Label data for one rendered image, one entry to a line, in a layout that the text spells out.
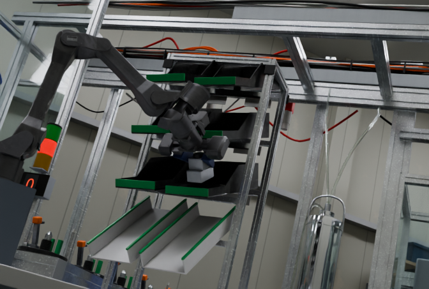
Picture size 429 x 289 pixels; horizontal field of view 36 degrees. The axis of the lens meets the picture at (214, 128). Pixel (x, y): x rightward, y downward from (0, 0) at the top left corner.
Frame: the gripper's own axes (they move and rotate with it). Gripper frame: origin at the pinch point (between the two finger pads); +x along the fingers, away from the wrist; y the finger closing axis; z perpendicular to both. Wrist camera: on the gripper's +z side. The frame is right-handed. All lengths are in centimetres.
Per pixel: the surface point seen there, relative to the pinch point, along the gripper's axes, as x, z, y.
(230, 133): 1.9, 9.9, -4.2
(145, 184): 0.8, -9.5, 13.3
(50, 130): 6, 11, 64
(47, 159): 10, 2, 63
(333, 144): 410, 324, 156
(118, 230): 9.9, -19.1, 22.3
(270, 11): 34, 97, 24
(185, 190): 3.0, -8.5, 2.3
